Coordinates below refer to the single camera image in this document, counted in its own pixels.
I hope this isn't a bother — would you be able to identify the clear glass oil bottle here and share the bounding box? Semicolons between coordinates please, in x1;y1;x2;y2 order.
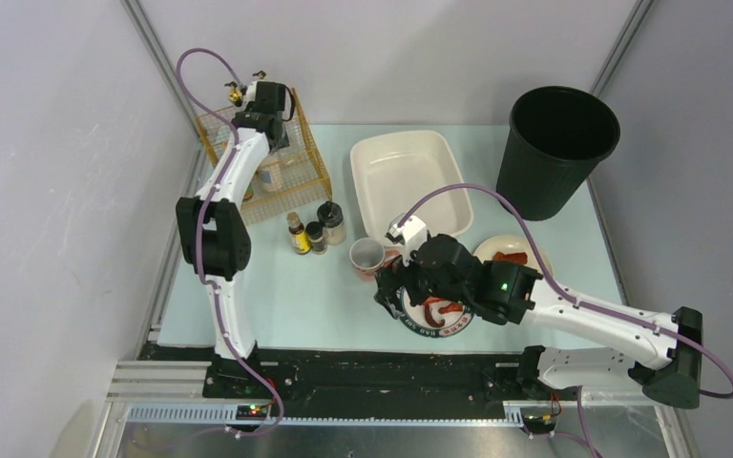
249;70;307;167

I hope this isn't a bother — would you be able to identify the red label sauce bottle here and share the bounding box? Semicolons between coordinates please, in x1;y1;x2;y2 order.
242;181;255;202

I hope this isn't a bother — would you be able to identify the dark sauce glass bottle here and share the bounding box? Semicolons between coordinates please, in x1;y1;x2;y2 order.
205;81;245;155

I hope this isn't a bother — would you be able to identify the white lid spice jar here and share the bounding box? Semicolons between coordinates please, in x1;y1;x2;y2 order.
258;153;284;193

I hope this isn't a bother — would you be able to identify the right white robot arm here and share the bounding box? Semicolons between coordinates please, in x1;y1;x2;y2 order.
374;235;703;409

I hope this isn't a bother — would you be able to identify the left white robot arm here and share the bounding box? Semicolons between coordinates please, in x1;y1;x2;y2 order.
176;80;295;360

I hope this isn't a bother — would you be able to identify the pink ceramic mug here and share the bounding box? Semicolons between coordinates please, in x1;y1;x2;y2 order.
349;238;400;281

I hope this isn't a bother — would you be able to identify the blue rimmed plate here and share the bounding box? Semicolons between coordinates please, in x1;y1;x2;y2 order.
398;289;474;339

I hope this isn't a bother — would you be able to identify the dark red sausage piece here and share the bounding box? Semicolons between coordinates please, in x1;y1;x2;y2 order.
422;297;464;329

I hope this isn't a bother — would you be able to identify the cream round plate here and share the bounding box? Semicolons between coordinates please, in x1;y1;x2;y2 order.
473;235;544;273

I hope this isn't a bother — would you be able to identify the black lid spice jar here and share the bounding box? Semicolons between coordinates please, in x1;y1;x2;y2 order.
316;201;346;245

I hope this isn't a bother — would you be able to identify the small black cap jar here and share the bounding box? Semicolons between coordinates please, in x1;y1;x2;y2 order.
305;221;327;255

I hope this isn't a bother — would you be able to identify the yellow label sauce bottle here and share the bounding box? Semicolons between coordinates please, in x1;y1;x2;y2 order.
286;212;311;255

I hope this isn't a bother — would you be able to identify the white rectangular basin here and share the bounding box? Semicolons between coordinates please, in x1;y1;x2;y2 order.
350;130;474;246

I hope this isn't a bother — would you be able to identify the black trash bin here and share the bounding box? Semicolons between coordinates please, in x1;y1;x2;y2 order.
495;86;620;221

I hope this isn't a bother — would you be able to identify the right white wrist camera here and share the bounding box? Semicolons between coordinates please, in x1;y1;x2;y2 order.
385;216;429;265

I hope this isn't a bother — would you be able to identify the yellow wire basket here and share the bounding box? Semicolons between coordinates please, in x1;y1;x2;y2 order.
197;89;332;226

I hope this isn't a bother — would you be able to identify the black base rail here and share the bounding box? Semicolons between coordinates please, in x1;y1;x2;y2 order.
201;345;579;422

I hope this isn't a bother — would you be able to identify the aluminium frame post left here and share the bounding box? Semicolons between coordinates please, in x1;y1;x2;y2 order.
119;0;200;140

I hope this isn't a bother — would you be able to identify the aluminium frame post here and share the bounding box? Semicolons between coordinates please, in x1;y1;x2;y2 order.
590;0;655;98
119;0;200;140

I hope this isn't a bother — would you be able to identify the aluminium frame post right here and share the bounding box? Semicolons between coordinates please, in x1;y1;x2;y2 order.
590;0;655;98

